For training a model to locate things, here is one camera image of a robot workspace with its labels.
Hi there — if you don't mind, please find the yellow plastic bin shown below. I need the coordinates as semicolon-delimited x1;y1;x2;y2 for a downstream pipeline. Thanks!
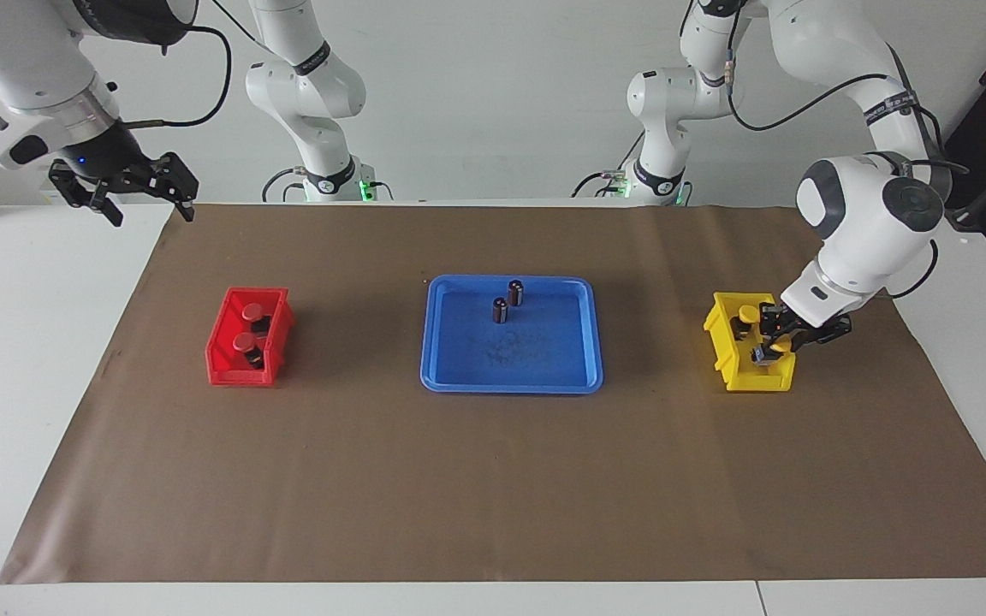
703;291;798;394

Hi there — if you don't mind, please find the blue plastic tray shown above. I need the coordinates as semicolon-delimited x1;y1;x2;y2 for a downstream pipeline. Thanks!
420;274;605;395

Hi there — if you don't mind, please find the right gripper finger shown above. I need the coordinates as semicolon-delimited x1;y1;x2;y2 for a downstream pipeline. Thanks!
163;152;199;223
89;188;124;228

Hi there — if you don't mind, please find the red plastic bin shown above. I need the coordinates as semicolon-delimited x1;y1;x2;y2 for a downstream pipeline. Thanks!
205;286;295;388

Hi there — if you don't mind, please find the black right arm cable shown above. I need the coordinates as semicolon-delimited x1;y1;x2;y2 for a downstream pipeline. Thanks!
121;0;233;129

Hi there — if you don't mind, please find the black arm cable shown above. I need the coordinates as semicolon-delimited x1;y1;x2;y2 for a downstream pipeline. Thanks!
720;26;947;300
121;0;233;129

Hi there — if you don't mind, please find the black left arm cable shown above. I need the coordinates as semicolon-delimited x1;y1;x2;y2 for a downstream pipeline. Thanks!
720;26;947;300

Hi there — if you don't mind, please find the brown paper mat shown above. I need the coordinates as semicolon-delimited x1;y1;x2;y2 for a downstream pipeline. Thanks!
0;203;986;585

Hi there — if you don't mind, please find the black left base cable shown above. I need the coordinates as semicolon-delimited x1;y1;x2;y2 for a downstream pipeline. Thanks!
570;133;633;199

